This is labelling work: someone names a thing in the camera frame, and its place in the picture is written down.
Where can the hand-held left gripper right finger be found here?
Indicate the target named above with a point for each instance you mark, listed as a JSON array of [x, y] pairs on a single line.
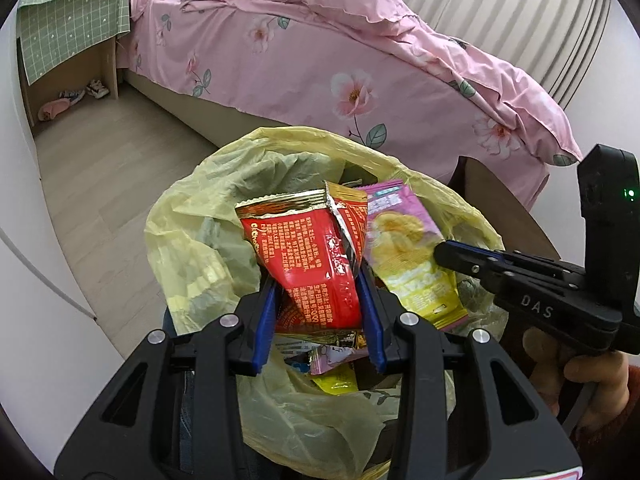
[[372, 325]]

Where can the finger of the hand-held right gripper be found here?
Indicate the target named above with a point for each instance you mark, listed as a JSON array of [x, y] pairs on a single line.
[[460, 257], [530, 260]]

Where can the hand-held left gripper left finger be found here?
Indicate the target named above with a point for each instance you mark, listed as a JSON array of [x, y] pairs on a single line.
[[265, 325]]

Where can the pink purple chips bag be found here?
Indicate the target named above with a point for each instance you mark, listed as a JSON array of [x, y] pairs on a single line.
[[400, 240]]

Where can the red snack bag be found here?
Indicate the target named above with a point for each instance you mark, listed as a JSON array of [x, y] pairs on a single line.
[[300, 260]]

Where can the yellow plastic trash bag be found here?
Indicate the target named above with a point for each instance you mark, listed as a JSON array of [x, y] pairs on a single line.
[[200, 240]]

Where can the person's right hand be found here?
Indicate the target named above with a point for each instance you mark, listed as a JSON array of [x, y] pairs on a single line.
[[605, 380]]

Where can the small pink foil packet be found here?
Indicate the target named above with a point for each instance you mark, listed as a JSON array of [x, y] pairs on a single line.
[[330, 357]]

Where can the yellow snack packet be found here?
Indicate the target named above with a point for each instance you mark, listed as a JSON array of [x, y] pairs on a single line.
[[335, 382]]

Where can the beige bed base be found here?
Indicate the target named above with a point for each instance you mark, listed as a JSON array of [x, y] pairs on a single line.
[[175, 105]]

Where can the pink floral bed sheet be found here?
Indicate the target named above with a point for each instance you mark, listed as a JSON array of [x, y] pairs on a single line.
[[280, 80]]

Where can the pink floral quilt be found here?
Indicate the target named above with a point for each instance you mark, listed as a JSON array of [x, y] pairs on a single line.
[[350, 25]]

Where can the beige striped curtain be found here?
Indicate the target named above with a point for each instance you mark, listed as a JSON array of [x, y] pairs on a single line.
[[500, 0]]

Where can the white sneaker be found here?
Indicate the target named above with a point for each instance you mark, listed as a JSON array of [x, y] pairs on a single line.
[[72, 95], [97, 88]]

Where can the wooden bedside table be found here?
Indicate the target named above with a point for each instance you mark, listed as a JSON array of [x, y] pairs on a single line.
[[107, 70]]

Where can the pink slipper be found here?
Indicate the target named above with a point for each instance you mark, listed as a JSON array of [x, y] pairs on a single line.
[[52, 109]]

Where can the green checked cloth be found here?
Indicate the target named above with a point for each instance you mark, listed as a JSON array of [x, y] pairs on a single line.
[[70, 25]]

